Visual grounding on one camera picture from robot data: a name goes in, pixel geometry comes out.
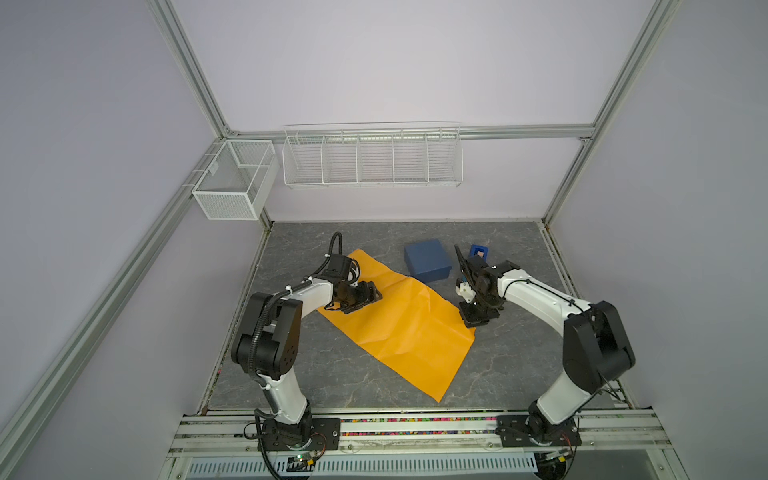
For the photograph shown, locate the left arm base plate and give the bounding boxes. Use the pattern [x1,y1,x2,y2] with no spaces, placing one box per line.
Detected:
[261,417,341,452]

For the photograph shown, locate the blue tape dispenser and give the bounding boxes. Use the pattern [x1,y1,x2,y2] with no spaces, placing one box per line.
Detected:
[470,244,489,261]

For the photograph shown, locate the blue gift box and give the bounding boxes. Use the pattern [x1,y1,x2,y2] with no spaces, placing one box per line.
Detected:
[404,239,452,283]

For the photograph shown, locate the orange wrapping paper sheet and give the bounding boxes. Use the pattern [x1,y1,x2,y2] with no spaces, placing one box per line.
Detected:
[318,249,475,402]

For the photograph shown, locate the aluminium corner frame post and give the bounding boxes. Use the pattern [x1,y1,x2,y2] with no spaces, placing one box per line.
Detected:
[146,0,232,138]

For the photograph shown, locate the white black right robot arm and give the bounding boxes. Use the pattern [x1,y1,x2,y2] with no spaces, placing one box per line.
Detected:
[455,248,636,445]

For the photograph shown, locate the aluminium front rail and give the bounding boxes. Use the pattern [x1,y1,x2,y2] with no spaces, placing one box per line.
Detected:
[167,410,672,458]

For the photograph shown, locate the white vented cable duct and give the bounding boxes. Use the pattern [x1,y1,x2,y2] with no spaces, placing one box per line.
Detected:
[179,452,538,479]

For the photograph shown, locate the white mesh side basket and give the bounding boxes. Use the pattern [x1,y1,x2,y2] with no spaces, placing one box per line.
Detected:
[192,140,279,221]

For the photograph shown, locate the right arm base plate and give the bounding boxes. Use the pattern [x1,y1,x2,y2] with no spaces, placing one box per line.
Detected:
[495,414,582,447]

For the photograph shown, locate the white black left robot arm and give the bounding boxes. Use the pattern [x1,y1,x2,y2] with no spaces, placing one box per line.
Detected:
[230,231,382,439]

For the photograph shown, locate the white wire wall shelf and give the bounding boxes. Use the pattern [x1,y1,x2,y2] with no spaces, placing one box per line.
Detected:
[282,125,464,188]

